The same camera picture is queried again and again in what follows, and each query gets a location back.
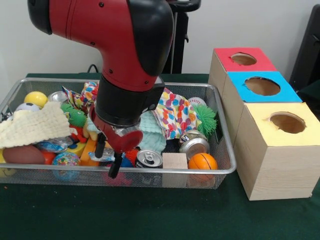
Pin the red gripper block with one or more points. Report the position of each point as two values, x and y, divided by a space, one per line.
125 142

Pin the clear crinkled plastic packet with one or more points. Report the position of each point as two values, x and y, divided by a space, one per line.
109 150

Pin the polka-dot cloth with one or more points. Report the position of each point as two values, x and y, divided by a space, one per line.
175 112

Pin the cream waffle cloth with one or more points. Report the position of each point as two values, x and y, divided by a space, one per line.
32 125

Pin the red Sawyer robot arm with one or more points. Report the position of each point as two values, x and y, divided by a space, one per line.
112 37

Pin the silver mesh bin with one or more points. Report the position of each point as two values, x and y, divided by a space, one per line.
225 150

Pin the wooden box with three holes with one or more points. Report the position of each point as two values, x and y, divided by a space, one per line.
280 170

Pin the silver can with pull tab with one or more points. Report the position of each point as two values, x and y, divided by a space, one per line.
148 157

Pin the wooden block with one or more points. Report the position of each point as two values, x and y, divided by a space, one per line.
175 161

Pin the dark green table cloth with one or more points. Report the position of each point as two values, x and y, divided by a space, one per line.
311 92
150 215

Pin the yellow ball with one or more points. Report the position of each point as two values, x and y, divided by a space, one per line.
35 98

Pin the orange toy basketball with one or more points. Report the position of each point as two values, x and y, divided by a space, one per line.
202 161

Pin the small soccer ball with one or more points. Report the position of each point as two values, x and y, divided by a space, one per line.
27 107

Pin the large green spiky ball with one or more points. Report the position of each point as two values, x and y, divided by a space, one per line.
206 120

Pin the white toy baseball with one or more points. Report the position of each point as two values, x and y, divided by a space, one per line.
197 100

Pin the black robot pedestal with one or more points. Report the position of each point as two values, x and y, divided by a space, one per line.
180 37

